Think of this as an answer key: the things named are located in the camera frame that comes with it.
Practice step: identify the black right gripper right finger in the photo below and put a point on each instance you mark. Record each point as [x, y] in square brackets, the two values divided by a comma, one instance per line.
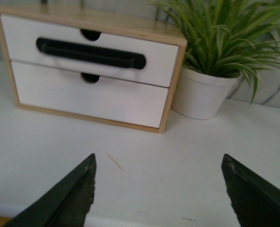
[255, 201]

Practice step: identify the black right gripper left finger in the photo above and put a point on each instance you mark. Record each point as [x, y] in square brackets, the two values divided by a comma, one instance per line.
[66, 204]

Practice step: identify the white drawer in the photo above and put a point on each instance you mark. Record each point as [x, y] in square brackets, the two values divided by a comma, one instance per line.
[21, 35]
[111, 99]

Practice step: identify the right white plant pot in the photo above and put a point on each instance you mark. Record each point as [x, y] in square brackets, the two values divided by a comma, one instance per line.
[200, 96]

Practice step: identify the right green spider plant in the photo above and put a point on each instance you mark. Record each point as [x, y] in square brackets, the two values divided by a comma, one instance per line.
[228, 38]

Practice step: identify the wooden drawer cabinet frame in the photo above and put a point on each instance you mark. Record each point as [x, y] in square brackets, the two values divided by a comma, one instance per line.
[92, 24]

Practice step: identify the black drawer handle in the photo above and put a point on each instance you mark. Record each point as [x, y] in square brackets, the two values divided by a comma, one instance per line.
[93, 54]

